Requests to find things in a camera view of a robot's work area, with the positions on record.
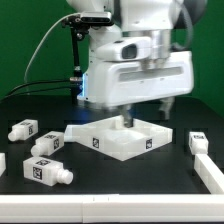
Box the white right fence rail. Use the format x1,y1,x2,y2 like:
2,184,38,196
194,154,224,195

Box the white marker base plate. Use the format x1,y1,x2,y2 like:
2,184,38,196
64,125,79,142

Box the white left fence block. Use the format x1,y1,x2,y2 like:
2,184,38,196
0,153,6,176

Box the white fence rail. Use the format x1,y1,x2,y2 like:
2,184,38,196
194,154,224,195
0,195,224,223

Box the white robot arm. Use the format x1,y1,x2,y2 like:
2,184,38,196
67,0,208,127

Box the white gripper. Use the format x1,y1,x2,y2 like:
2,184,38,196
85,51,194,128

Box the black cables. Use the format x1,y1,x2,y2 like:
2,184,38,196
0,78,81,103

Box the white square table top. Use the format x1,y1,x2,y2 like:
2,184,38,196
73,116,173,161

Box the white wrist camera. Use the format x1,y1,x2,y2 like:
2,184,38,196
96,36,152,62

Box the grey cable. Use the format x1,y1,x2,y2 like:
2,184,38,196
23,13,81,84

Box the white front fence rail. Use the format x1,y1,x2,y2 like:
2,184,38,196
0,195,224,223

